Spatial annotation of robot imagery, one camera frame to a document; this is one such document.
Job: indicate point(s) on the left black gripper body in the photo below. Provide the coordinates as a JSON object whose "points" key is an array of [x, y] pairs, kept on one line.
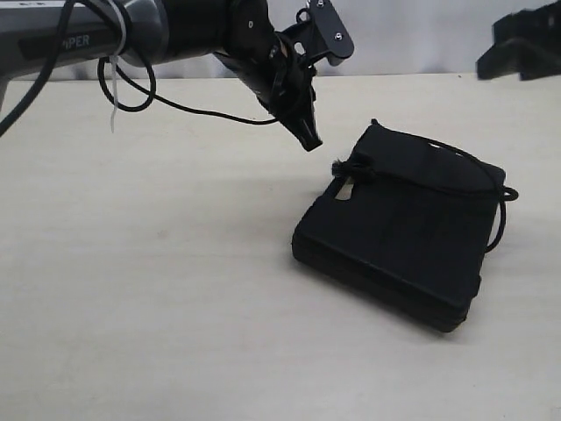
{"points": [[282, 82]]}

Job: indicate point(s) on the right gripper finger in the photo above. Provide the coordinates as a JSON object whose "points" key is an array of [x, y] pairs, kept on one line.
{"points": [[539, 24]]}

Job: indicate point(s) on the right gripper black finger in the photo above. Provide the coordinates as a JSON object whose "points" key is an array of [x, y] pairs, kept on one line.
{"points": [[527, 59]]}

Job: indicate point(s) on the white zip tie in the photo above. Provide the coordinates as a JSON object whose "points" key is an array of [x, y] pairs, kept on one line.
{"points": [[116, 79]]}

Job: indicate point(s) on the white backdrop curtain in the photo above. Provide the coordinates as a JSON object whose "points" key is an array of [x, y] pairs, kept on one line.
{"points": [[390, 38]]}

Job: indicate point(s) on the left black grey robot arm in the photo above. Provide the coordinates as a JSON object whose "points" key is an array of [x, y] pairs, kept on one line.
{"points": [[39, 36]]}

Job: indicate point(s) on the black plastic carrying case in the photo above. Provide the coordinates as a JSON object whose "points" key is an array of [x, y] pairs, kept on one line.
{"points": [[407, 221]]}

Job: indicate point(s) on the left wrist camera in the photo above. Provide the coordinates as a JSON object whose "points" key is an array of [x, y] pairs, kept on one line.
{"points": [[322, 33]]}

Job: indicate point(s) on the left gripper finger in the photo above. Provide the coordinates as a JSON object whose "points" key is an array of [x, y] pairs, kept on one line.
{"points": [[304, 129]]}

